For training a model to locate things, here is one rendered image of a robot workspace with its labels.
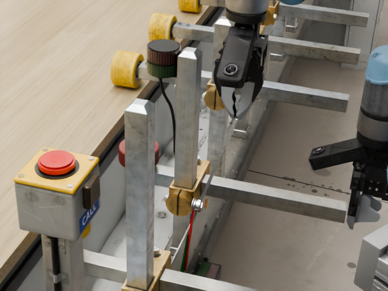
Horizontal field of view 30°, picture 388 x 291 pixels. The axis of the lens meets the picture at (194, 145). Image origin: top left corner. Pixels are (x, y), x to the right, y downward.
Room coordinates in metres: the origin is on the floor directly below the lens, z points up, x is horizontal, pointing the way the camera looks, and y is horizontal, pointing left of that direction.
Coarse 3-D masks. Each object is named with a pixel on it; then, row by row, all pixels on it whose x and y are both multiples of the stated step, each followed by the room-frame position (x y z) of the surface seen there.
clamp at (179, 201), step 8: (200, 168) 1.20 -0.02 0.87; (208, 168) 1.22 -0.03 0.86; (200, 176) 1.17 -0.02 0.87; (200, 184) 1.16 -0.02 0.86; (176, 192) 1.11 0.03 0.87; (184, 192) 1.11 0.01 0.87; (192, 192) 1.12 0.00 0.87; (200, 192) 1.16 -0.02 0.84; (168, 200) 1.11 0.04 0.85; (176, 200) 1.10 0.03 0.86; (184, 200) 1.10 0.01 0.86; (168, 208) 1.11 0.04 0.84; (176, 208) 1.10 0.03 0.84; (184, 208) 1.10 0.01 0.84
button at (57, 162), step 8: (48, 152) 0.66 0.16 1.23; (56, 152) 0.67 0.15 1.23; (64, 152) 0.67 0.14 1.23; (40, 160) 0.65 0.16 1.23; (48, 160) 0.65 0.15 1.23; (56, 160) 0.65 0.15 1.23; (64, 160) 0.65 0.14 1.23; (72, 160) 0.65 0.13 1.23; (40, 168) 0.64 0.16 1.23; (48, 168) 0.64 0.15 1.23; (56, 168) 0.64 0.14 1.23; (64, 168) 0.64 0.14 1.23; (72, 168) 0.65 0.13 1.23
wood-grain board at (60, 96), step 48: (0, 0) 1.99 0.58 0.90; (48, 0) 2.00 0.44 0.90; (96, 0) 2.02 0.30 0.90; (144, 0) 2.04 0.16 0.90; (0, 48) 1.65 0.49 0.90; (48, 48) 1.67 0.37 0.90; (96, 48) 1.68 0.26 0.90; (144, 48) 1.69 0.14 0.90; (0, 96) 1.40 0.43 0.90; (48, 96) 1.41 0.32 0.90; (96, 96) 1.42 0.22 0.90; (144, 96) 1.48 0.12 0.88; (0, 144) 1.20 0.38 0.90; (48, 144) 1.21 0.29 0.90; (96, 144) 1.22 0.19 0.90; (0, 192) 1.04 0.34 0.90; (0, 240) 0.91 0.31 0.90
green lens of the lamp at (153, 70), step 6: (150, 66) 1.14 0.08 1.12; (156, 66) 1.13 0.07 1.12; (162, 66) 1.13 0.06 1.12; (168, 66) 1.13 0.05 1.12; (174, 66) 1.14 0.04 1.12; (150, 72) 1.14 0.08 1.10; (156, 72) 1.13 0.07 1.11; (162, 72) 1.13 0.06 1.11; (168, 72) 1.13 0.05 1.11; (174, 72) 1.14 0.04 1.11
